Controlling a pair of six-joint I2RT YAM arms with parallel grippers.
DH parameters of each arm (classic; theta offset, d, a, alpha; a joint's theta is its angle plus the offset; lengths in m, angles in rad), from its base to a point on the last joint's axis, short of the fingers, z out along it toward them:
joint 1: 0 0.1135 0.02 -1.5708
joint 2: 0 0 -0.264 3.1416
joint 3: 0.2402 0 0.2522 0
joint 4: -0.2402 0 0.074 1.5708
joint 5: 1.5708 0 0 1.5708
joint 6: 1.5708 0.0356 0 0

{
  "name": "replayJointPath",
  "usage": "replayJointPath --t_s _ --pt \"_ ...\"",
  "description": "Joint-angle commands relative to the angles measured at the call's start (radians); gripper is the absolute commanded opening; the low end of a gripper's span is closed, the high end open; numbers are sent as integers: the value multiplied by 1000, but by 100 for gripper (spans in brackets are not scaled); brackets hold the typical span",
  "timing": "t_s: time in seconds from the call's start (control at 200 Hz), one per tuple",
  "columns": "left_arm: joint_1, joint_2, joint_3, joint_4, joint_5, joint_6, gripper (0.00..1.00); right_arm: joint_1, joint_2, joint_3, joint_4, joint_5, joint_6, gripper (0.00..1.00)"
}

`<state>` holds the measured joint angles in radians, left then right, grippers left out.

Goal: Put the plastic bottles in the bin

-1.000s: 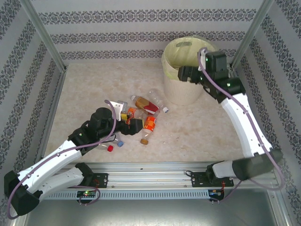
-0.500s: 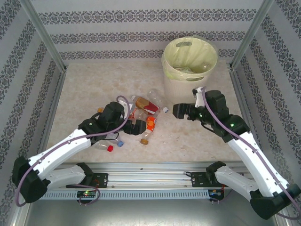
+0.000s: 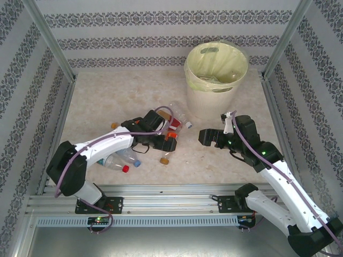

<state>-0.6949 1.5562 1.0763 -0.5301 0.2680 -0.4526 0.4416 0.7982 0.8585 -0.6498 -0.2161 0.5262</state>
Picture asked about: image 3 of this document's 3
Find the orange label bottle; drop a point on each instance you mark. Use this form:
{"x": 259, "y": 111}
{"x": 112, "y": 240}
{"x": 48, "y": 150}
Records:
{"x": 164, "y": 160}

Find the red gold label bottle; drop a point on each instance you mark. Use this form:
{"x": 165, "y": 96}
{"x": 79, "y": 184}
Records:
{"x": 175, "y": 123}

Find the orange bottle cap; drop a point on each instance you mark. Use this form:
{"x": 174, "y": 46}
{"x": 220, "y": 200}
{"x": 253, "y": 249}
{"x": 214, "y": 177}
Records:
{"x": 115, "y": 125}

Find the blue capped water bottle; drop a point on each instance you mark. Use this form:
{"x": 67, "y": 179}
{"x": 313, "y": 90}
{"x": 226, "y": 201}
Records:
{"x": 128, "y": 156}

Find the green label bottle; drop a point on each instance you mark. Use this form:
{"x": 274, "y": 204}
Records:
{"x": 211, "y": 79}

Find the red capped water bottle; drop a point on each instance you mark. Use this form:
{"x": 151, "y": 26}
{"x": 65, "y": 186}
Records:
{"x": 115, "y": 166}

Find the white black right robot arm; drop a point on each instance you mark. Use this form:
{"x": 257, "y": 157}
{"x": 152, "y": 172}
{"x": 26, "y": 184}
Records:
{"x": 281, "y": 182}

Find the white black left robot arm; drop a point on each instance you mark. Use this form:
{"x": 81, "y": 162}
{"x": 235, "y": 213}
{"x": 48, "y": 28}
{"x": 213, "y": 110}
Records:
{"x": 107, "y": 144}

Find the cream plastic bin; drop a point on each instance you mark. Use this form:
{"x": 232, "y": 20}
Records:
{"x": 209, "y": 101}

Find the pale yellow bin liner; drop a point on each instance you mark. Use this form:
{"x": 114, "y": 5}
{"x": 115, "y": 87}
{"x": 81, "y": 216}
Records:
{"x": 198, "y": 61}

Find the small controller board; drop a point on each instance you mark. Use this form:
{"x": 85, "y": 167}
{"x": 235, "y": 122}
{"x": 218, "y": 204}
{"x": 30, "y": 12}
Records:
{"x": 245, "y": 219}
{"x": 99, "y": 220}

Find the grey metal sheet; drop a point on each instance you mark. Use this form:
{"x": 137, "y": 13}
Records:
{"x": 171, "y": 243}

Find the aluminium side rail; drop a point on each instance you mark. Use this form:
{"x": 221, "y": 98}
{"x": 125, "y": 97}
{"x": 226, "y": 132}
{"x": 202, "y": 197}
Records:
{"x": 274, "y": 104}
{"x": 61, "y": 120}

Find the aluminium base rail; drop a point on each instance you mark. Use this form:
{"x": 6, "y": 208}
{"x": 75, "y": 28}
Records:
{"x": 166, "y": 200}

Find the aluminium frame post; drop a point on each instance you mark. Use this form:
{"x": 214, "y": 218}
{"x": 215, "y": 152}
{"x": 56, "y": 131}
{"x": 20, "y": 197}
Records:
{"x": 20, "y": 241}
{"x": 52, "y": 42}
{"x": 285, "y": 40}

